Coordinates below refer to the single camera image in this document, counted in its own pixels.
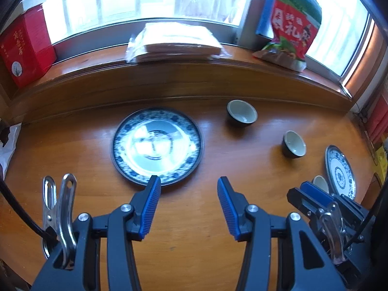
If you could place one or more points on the plastic-wrapped stack of boards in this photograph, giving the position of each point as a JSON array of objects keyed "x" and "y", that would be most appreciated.
[{"x": 178, "y": 45}]

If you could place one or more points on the red and green snack bag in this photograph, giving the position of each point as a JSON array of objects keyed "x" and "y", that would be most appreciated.
[{"x": 291, "y": 27}]

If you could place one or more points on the yellow packet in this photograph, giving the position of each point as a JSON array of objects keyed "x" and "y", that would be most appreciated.
[{"x": 380, "y": 157}]

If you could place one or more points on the wooden windowsill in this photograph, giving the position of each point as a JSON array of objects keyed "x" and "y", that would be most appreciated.
[{"x": 182, "y": 75}]

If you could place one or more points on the white plastic bag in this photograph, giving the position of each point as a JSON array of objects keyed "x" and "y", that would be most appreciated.
[{"x": 9, "y": 157}]

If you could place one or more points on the window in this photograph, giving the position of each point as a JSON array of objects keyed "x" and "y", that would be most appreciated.
[{"x": 106, "y": 0}]

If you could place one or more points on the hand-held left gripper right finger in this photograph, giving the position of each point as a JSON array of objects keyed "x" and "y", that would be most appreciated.
[{"x": 229, "y": 209}]

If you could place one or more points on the red packet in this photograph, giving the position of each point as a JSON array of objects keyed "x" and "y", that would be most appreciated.
[{"x": 377, "y": 118}]

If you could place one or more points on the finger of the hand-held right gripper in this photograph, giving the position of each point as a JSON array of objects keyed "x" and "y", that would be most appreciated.
[
  {"x": 316, "y": 192},
  {"x": 303, "y": 201}
]

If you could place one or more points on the blue floral plate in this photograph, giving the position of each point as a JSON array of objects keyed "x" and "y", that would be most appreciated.
[
  {"x": 151, "y": 145},
  {"x": 341, "y": 169}
]

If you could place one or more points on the red cardboard box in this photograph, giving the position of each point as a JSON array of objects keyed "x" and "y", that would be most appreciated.
[{"x": 27, "y": 45}]

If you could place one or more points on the small dark tea cup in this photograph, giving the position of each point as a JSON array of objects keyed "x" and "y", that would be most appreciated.
[
  {"x": 294, "y": 142},
  {"x": 242, "y": 112},
  {"x": 320, "y": 183}
]

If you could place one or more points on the metal spring clip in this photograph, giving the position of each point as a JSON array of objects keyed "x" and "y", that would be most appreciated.
[
  {"x": 332, "y": 233},
  {"x": 68, "y": 218}
]

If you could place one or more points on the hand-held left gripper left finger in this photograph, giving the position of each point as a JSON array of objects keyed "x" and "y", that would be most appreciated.
[{"x": 151, "y": 206}]

